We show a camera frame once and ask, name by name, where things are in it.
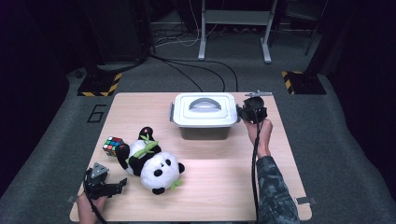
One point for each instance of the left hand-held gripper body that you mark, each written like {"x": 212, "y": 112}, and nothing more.
{"x": 96, "y": 188}

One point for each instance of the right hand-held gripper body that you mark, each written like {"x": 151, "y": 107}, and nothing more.
{"x": 255, "y": 109}

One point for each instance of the panda plush toy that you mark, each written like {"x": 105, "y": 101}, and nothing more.
{"x": 155, "y": 171}

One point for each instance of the multicoloured puzzle cube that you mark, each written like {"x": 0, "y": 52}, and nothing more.
{"x": 112, "y": 145}

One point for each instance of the translucent grey storage box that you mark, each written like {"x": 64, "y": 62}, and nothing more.
{"x": 204, "y": 133}

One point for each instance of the person's left hand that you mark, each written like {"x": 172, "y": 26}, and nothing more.
{"x": 88, "y": 211}

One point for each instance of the person's right hand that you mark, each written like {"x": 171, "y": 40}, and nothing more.
{"x": 263, "y": 133}

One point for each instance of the grey tape strip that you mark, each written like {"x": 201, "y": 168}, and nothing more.
{"x": 306, "y": 200}
{"x": 72, "y": 199}

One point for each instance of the black yellow striped stand base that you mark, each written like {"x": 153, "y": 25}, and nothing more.
{"x": 303, "y": 82}
{"x": 99, "y": 84}

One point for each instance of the black equipment cabinet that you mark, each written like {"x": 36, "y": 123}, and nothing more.
{"x": 118, "y": 31}

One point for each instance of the white metal desk frame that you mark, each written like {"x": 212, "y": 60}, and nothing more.
{"x": 236, "y": 17}

